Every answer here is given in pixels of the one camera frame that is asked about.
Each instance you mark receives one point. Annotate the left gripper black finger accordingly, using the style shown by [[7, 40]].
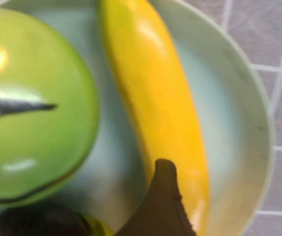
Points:
[[160, 209]]

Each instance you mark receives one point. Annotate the yellow toy banana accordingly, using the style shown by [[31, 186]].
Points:
[[155, 98]]

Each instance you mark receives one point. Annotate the light green round plate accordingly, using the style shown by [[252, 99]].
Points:
[[229, 110]]

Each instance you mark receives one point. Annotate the dark purple toy mangosteen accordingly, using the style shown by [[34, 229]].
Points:
[[33, 221]]

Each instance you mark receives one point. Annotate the green striped toy melon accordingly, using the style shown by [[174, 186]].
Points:
[[33, 73]]

